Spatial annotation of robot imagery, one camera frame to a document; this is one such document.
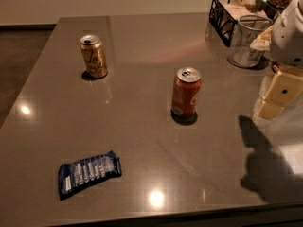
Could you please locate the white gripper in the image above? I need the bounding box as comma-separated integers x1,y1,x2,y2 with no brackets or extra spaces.
256,0,303,120

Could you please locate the blue snack bag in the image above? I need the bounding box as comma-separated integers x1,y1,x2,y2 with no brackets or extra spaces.
58,150,122,201

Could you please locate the red coke can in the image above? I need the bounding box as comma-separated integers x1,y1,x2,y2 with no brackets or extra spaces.
171,67,202,117

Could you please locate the orange gold soda can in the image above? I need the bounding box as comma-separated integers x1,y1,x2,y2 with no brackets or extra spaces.
80,34,108,79

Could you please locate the black wire basket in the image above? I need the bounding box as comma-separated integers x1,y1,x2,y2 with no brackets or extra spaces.
209,0,266,47

